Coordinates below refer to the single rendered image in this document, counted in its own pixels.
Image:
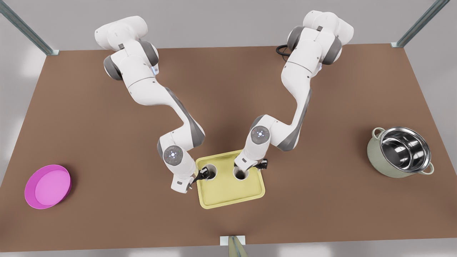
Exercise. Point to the white IKEA cup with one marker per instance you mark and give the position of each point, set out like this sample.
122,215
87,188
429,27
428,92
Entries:
240,176
213,170

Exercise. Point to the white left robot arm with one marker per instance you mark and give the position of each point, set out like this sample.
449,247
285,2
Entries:
303,78

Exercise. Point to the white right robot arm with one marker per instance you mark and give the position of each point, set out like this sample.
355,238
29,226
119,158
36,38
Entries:
150,85

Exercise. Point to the yellow tray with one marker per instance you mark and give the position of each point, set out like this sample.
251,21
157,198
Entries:
228,189

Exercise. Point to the pale green steel pot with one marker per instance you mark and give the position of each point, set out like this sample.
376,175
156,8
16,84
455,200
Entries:
400,151

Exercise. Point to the pink round bowl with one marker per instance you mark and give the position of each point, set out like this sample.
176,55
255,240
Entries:
48,186

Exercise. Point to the silver frame post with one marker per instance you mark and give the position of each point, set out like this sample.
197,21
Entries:
26,28
234,246
419,23

